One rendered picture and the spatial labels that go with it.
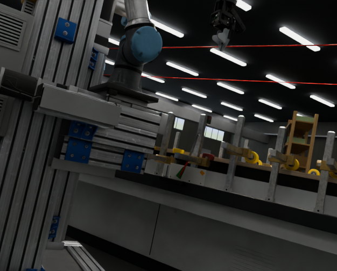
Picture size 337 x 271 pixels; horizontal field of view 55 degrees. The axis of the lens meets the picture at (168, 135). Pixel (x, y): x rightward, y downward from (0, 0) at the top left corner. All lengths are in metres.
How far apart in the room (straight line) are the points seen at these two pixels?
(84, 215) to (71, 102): 1.90
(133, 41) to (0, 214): 0.82
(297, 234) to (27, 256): 1.31
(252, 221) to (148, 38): 1.20
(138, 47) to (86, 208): 1.92
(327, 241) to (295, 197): 0.34
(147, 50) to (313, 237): 1.26
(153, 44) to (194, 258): 1.54
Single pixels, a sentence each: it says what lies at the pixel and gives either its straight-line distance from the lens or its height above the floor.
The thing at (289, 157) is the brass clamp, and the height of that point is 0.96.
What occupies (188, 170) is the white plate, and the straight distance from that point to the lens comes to 2.08.
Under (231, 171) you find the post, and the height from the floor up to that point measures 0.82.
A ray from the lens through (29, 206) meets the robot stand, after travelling 1.42.
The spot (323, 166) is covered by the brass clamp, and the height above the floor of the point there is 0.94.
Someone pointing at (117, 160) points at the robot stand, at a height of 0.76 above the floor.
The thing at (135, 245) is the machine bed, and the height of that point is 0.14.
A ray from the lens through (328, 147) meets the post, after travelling 1.88.
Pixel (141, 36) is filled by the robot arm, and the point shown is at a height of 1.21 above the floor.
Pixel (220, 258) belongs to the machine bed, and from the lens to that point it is 2.26.
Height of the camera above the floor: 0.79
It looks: 5 degrees up
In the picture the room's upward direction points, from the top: 12 degrees clockwise
